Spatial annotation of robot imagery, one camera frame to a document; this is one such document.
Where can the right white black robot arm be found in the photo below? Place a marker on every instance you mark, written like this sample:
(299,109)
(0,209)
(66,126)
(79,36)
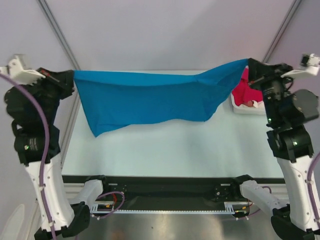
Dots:
(287,112)

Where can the aluminium frame rail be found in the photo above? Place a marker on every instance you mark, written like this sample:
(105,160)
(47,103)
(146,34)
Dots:
(279,190)

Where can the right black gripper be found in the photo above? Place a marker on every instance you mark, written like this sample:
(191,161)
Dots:
(260,74)

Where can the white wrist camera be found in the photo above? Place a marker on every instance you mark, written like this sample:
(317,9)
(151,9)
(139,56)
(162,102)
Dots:
(309,67)
(19,70)

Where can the white t shirt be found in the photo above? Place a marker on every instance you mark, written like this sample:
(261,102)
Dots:
(252,104)

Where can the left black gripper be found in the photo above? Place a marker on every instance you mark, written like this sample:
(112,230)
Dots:
(63,80)

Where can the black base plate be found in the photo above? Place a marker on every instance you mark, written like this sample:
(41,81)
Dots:
(145,193)

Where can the blue t shirt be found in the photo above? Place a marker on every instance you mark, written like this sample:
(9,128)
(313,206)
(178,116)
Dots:
(113,100)

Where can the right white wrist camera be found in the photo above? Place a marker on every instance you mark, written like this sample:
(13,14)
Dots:
(309,67)

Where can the pink t shirt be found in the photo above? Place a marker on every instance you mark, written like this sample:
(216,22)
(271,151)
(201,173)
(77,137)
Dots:
(243,93)

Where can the white plastic basket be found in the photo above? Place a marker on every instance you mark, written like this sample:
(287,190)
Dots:
(245,111)

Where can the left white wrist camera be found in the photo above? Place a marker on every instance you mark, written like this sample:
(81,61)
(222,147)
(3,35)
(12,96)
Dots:
(19,70)

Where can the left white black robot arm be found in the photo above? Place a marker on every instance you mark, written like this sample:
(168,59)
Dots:
(32,103)

